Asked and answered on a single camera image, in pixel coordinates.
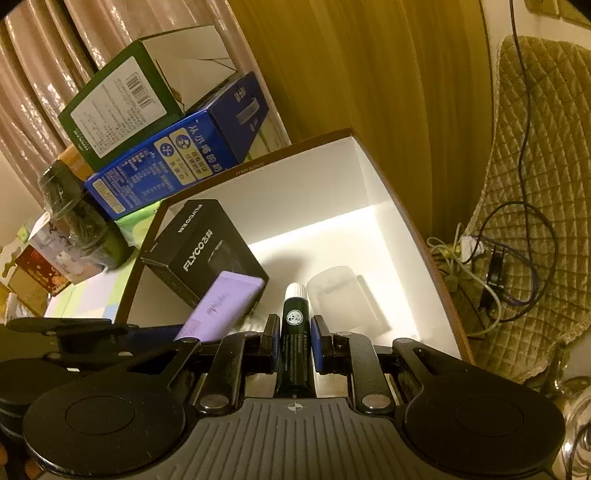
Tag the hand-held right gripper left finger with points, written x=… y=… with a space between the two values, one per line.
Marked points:
x=272 y=344

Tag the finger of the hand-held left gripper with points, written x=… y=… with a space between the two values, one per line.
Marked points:
x=152 y=333

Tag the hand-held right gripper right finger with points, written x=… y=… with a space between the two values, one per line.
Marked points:
x=318 y=344

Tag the dark green tube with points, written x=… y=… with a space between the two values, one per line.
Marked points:
x=293 y=341

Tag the clear plastic case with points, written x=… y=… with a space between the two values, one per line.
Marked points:
x=341 y=295

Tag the purple flat pack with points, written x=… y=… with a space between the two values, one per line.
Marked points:
x=221 y=300

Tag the black product box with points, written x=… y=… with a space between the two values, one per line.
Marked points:
x=203 y=258

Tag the brown storage box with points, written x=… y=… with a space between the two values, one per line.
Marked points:
x=323 y=184

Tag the checked cloth desktop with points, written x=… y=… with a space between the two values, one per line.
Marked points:
x=92 y=295

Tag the green tissue pack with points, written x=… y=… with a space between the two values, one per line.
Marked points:
x=134 y=230

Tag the red gift packet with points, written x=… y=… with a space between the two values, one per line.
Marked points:
x=39 y=272

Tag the white appliance box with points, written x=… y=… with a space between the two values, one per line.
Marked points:
x=55 y=258

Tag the blue carton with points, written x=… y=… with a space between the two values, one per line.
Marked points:
x=184 y=157

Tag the green carton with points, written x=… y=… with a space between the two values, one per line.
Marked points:
x=120 y=110

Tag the metal kettle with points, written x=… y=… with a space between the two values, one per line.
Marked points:
x=575 y=415

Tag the chair with quilted cover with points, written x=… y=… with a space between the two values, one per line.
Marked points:
x=531 y=161

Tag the beige pleated curtain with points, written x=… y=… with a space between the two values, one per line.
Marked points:
x=46 y=69

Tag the beige wall socket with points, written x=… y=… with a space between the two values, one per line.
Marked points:
x=545 y=6

